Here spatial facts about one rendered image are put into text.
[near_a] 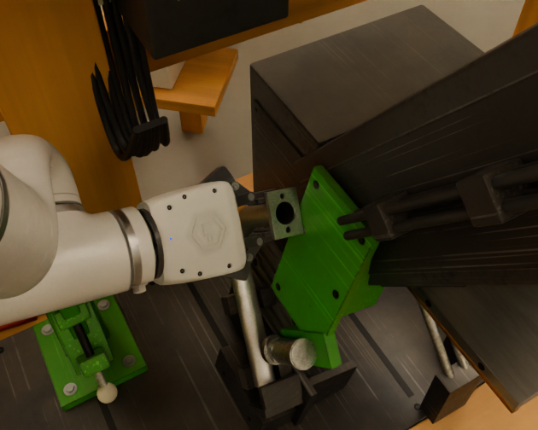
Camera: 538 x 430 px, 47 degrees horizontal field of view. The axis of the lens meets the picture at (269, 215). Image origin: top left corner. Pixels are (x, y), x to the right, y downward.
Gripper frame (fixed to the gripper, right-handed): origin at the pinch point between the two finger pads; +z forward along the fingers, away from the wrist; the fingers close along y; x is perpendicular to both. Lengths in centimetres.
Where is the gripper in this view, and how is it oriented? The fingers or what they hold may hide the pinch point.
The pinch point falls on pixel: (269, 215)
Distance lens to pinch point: 72.4
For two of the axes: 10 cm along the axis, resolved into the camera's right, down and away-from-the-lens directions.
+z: 8.4, -2.0, 5.0
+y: -1.9, -9.8, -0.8
